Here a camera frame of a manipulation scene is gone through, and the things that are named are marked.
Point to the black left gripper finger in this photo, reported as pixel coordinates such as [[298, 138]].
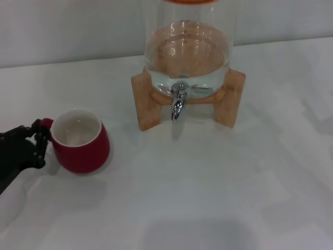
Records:
[[28, 129], [41, 148]]

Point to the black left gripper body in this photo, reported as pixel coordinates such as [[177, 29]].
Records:
[[15, 156]]

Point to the red ceramic cup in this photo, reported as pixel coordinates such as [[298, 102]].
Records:
[[86, 156]]

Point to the chrome dispenser faucet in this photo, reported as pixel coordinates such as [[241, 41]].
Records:
[[178, 105]]

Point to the wooden dispenser stand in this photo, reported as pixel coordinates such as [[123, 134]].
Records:
[[145, 104]]

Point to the clear glass water dispenser jar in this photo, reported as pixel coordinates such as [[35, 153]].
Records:
[[187, 52]]

